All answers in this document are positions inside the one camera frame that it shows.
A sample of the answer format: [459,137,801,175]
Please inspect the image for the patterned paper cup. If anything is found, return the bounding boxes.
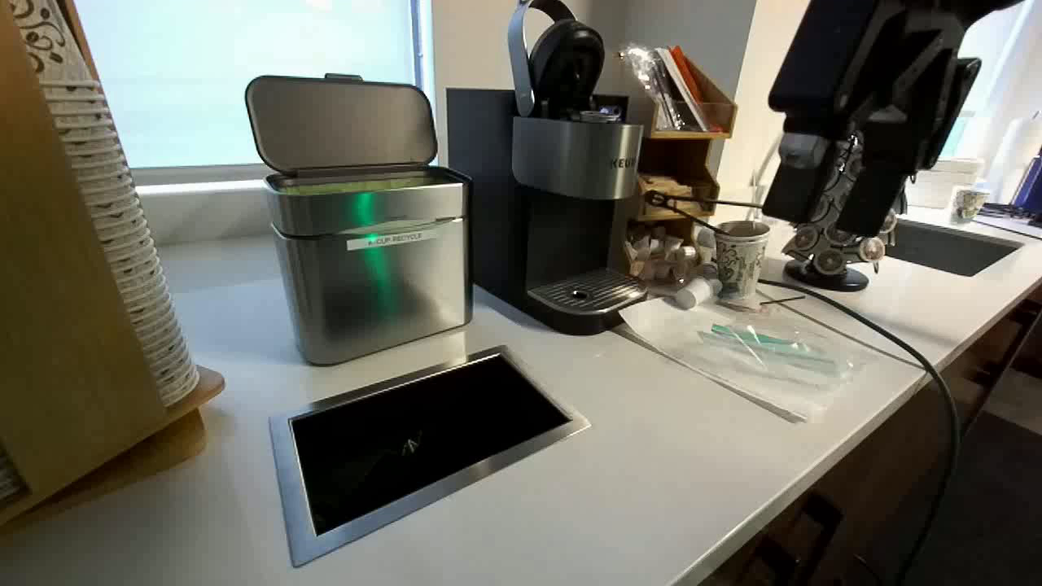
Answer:
[715,222,769,311]

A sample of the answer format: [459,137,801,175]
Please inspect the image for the black silver coffee maker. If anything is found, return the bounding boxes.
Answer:
[447,87,643,336]

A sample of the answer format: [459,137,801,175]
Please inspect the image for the coffee maker lid with handle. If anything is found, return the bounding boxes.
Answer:
[509,0,604,117]

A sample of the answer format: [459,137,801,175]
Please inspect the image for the stainless steel trash bin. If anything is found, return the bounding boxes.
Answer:
[244,74,470,366]

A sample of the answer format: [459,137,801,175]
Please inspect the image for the countertop trash chute frame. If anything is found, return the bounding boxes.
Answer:
[267,344,590,568]

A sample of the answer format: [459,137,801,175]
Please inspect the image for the coffee pod carousel rack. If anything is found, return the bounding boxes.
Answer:
[785,182,896,292]

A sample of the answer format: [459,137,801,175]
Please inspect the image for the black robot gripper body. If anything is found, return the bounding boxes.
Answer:
[765,0,1018,238]

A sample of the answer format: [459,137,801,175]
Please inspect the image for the countertop sink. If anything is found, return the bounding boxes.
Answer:
[890,222,1016,277]

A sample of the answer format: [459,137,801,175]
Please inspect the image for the stack of paper cups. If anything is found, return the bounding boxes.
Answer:
[7,0,204,412]

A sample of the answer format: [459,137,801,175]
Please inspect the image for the black power cable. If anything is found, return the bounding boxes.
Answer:
[759,277,968,586]

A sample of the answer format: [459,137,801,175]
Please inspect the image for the small creamer cup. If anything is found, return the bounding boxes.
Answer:
[673,279,715,311]

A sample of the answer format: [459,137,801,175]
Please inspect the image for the clear plastic bag with stirrers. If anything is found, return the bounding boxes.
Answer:
[622,301,861,424]

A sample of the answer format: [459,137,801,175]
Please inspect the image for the wooden condiment organizer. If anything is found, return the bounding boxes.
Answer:
[622,46,734,291]

